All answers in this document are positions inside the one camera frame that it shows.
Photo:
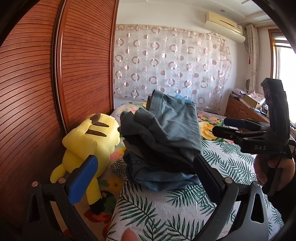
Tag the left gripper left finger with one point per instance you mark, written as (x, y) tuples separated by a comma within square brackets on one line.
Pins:
[(42, 223)]

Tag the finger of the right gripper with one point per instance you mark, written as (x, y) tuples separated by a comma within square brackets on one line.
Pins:
[(242, 122), (233, 134)]

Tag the grey-blue pants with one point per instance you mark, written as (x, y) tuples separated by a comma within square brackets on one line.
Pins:
[(166, 132)]

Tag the left hand fingertip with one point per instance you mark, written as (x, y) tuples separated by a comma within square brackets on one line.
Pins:
[(129, 235)]

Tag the folded blue jeans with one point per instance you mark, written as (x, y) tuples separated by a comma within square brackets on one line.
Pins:
[(138, 172)]

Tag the cardboard box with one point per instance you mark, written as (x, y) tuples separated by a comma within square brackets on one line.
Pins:
[(254, 100)]

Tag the window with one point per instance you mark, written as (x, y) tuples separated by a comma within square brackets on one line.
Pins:
[(282, 61)]

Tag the beige window curtain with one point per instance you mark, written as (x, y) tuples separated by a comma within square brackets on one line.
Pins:
[(253, 49)]

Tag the circle pattern curtain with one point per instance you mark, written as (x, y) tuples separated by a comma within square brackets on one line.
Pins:
[(174, 61)]

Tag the leaf print bed sheet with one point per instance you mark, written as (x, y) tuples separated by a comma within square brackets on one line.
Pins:
[(177, 214)]

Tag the wooden sideboard cabinet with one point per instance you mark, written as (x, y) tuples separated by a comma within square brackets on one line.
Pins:
[(236, 109)]

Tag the wooden wardrobe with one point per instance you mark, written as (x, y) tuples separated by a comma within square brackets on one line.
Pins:
[(56, 69)]

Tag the yellow plush toy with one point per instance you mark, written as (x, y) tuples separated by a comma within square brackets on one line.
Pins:
[(97, 135)]

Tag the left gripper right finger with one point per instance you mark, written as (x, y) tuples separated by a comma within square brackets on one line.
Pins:
[(250, 223)]

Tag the white air conditioner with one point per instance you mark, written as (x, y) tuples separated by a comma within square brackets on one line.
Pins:
[(225, 27)]

